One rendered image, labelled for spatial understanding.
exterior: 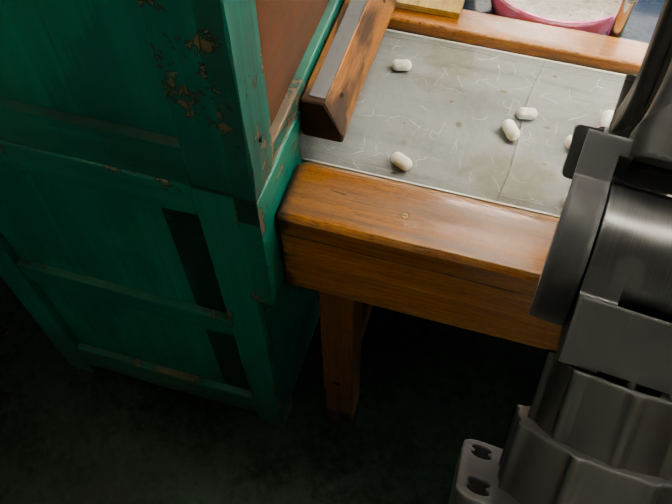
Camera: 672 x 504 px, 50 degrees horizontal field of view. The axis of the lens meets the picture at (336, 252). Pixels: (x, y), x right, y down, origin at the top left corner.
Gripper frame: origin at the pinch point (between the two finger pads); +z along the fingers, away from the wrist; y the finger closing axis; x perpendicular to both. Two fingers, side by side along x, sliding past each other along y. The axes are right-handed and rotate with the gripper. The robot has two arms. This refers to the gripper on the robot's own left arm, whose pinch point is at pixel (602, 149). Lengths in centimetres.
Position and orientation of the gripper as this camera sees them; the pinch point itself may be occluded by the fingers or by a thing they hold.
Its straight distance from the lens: 101.7
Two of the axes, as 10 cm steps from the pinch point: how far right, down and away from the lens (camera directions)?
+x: -1.9, 9.3, 3.0
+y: -9.6, -2.4, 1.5
